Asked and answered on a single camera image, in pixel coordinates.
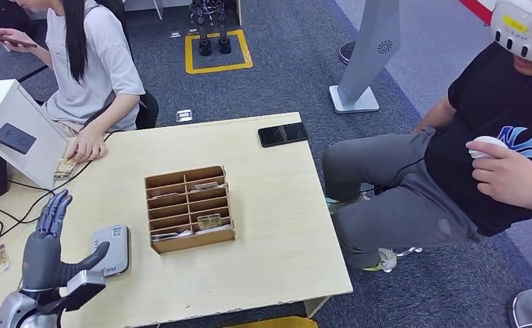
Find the person's left hand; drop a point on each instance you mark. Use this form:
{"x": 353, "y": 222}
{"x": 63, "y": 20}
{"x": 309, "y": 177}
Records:
{"x": 87, "y": 147}

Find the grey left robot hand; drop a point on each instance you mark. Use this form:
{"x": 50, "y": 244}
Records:
{"x": 41, "y": 262}

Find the person's right hand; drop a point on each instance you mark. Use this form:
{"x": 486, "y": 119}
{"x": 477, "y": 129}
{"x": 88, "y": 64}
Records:
{"x": 19, "y": 40}

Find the headset person's left hand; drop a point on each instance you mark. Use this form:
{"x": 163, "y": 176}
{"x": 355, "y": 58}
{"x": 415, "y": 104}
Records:
{"x": 507, "y": 179}

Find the dark handheld phone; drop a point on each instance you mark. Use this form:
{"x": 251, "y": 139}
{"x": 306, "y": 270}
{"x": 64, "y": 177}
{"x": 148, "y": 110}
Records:
{"x": 21, "y": 44}

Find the printed card with green picture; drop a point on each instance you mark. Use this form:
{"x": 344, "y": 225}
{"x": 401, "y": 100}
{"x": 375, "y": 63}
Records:
{"x": 63, "y": 171}

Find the white handheld controller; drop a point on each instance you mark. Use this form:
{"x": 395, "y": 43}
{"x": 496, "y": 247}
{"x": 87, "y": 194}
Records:
{"x": 487, "y": 141}

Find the person's left forearm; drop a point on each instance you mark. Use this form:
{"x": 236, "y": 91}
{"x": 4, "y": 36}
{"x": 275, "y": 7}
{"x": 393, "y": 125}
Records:
{"x": 112, "y": 113}

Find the headset person's right forearm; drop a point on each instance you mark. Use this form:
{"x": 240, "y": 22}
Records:
{"x": 433, "y": 117}

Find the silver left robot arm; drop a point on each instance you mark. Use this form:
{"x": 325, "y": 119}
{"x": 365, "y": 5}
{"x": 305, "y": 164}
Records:
{"x": 17, "y": 312}

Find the grey card reader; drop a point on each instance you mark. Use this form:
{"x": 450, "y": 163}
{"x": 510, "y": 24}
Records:
{"x": 117, "y": 249}

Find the person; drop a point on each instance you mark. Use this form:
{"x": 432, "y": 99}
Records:
{"x": 107, "y": 68}

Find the person wearing VR headset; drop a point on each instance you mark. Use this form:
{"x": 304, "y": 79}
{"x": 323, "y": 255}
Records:
{"x": 474, "y": 104}

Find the white key cards stack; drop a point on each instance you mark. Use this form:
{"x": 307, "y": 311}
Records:
{"x": 169, "y": 235}

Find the pale printed key card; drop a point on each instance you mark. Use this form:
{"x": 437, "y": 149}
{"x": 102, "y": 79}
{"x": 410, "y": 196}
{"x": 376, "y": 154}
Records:
{"x": 206, "y": 185}

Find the wooden slotted card organizer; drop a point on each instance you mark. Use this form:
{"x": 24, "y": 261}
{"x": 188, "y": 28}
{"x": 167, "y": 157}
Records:
{"x": 188, "y": 243}

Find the upright printed key card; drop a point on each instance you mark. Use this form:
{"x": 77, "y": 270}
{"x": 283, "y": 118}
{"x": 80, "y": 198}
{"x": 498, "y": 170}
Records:
{"x": 208, "y": 221}

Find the white key card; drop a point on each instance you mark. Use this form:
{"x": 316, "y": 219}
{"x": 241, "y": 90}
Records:
{"x": 215, "y": 229}

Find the black cabinet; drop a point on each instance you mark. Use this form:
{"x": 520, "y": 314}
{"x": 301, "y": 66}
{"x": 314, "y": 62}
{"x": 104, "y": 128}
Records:
{"x": 7, "y": 18}

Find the white slanted console stand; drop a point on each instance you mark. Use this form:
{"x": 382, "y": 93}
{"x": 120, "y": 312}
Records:
{"x": 3, "y": 102}

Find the black office chair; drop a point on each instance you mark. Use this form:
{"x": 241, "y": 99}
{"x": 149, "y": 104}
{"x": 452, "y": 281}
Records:
{"x": 150, "y": 113}

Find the black square pad device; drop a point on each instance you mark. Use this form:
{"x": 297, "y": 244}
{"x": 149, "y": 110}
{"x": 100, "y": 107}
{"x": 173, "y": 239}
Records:
{"x": 14, "y": 137}

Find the chrome chair base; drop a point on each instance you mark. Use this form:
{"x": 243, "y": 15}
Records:
{"x": 408, "y": 251}

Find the white desk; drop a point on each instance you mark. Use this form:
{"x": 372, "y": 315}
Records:
{"x": 139, "y": 4}

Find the small silver floor socket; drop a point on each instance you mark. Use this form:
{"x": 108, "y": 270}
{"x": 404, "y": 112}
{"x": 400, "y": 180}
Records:
{"x": 175, "y": 34}

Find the white VR headset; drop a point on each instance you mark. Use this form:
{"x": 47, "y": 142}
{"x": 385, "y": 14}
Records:
{"x": 526, "y": 27}

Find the yellow floor tape square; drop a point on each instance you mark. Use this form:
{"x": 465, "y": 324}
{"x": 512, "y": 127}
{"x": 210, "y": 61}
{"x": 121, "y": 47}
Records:
{"x": 219, "y": 68}

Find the black standing robot legs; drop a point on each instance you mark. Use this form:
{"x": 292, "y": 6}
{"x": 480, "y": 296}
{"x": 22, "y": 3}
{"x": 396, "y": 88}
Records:
{"x": 205, "y": 46}

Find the grey kiosk stand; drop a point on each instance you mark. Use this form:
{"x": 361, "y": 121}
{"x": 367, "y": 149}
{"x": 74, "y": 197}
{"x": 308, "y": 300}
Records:
{"x": 369, "y": 54}

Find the black smartphone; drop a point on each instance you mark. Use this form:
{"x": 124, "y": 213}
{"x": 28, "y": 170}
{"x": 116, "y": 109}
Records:
{"x": 283, "y": 134}

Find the black round floor object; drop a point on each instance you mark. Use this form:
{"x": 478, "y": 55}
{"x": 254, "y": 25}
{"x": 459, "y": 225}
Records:
{"x": 347, "y": 53}

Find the wooden desk side panel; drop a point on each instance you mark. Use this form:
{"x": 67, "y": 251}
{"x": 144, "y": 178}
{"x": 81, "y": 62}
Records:
{"x": 315, "y": 308}

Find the yellow floor tape strip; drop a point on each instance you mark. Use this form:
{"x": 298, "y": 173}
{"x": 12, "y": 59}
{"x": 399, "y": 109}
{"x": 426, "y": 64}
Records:
{"x": 283, "y": 323}

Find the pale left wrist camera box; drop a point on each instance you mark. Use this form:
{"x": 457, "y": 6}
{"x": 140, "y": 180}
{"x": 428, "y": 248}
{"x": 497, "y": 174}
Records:
{"x": 87, "y": 280}

